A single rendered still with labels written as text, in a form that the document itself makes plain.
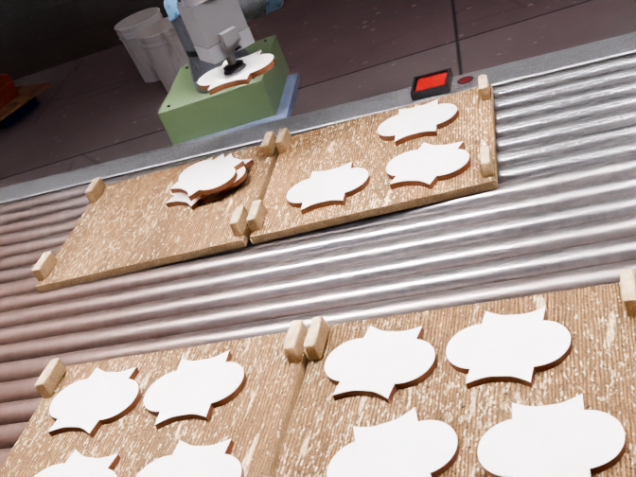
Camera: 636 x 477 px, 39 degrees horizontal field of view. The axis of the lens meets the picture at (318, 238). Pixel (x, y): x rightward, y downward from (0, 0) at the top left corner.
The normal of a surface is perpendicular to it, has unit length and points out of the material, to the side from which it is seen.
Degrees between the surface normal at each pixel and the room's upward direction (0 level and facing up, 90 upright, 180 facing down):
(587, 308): 0
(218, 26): 90
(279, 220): 0
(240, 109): 90
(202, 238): 0
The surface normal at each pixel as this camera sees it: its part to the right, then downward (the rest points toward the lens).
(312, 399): -0.34, -0.80
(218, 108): -0.08, 0.54
